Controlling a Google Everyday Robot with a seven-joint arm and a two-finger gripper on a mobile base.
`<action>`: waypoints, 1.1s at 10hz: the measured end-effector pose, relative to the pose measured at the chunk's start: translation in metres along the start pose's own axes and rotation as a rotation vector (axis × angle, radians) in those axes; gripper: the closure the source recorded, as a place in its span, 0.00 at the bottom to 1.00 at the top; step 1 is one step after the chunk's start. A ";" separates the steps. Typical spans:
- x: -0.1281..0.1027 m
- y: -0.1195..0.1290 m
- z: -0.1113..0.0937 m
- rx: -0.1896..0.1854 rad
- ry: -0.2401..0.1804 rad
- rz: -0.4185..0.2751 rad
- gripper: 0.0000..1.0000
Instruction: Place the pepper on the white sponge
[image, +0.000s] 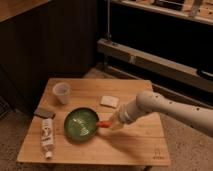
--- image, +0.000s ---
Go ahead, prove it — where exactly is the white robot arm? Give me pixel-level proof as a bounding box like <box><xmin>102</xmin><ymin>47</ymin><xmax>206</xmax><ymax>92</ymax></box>
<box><xmin>110</xmin><ymin>90</ymin><xmax>213</xmax><ymax>138</ymax></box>

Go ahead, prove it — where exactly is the white sponge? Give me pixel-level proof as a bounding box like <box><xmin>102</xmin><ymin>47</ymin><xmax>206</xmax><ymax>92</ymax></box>
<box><xmin>100</xmin><ymin>96</ymin><xmax>119</xmax><ymax>108</ymax></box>

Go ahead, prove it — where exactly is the green plate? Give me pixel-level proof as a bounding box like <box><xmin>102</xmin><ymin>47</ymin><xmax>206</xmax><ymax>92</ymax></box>
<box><xmin>64</xmin><ymin>107</ymin><xmax>99</xmax><ymax>142</ymax></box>

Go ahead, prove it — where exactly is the wooden table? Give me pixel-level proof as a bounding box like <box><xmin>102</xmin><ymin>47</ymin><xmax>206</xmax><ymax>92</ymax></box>
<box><xmin>16</xmin><ymin>77</ymin><xmax>172</xmax><ymax>167</ymax></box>

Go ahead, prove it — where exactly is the wooden beam shelf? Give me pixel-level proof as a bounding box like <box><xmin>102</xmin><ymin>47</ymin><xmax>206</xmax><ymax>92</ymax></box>
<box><xmin>97</xmin><ymin>39</ymin><xmax>213</xmax><ymax>93</ymax></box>

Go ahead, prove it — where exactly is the white tube with label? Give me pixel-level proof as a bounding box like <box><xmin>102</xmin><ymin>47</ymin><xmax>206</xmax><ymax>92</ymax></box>
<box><xmin>41</xmin><ymin>118</ymin><xmax>54</xmax><ymax>160</ymax></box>

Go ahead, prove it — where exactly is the metal pole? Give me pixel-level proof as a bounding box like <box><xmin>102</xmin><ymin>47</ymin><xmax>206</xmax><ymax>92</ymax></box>
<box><xmin>107</xmin><ymin>0</ymin><xmax>111</xmax><ymax>42</ymax></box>

